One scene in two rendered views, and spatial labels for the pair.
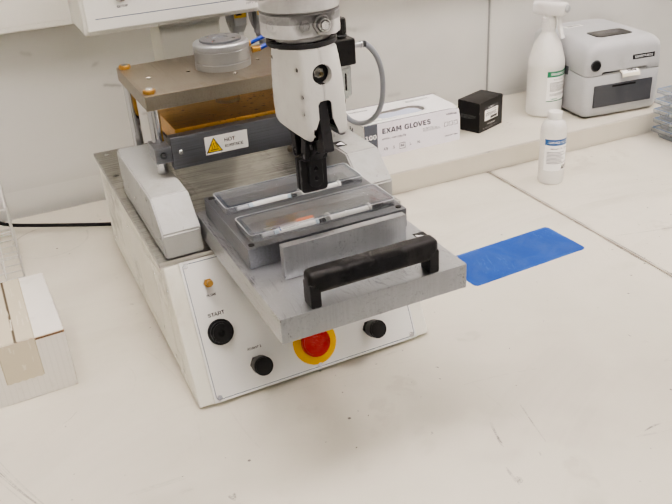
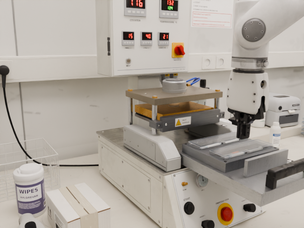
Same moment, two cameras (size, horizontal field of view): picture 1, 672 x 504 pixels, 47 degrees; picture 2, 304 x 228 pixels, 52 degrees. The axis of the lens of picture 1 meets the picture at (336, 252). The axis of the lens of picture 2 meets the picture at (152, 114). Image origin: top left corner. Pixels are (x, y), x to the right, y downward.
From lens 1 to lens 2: 0.41 m
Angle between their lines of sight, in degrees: 17
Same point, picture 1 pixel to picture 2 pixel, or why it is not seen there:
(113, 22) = (123, 72)
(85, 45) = (85, 88)
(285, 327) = (263, 197)
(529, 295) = (298, 195)
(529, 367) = not seen: outside the picture
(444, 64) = not seen: hidden behind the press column
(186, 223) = (175, 154)
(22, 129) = (53, 122)
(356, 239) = (272, 159)
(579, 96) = (273, 119)
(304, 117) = (254, 102)
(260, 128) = (195, 116)
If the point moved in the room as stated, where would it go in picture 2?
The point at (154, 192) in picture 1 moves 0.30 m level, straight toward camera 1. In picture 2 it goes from (158, 141) to (220, 187)
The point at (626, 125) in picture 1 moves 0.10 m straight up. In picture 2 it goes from (291, 131) to (293, 114)
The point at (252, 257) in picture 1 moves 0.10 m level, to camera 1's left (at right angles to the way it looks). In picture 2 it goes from (226, 167) to (185, 169)
